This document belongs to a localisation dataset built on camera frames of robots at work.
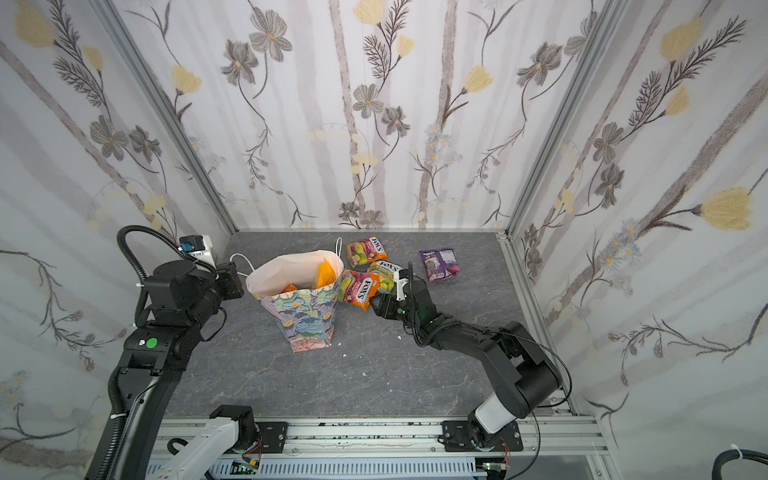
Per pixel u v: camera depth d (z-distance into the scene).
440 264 1.07
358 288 0.98
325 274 0.83
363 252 1.10
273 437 0.73
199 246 0.55
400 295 0.80
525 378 0.45
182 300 0.46
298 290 0.73
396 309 0.78
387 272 1.04
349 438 0.75
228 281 0.58
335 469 0.70
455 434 0.74
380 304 0.80
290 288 0.91
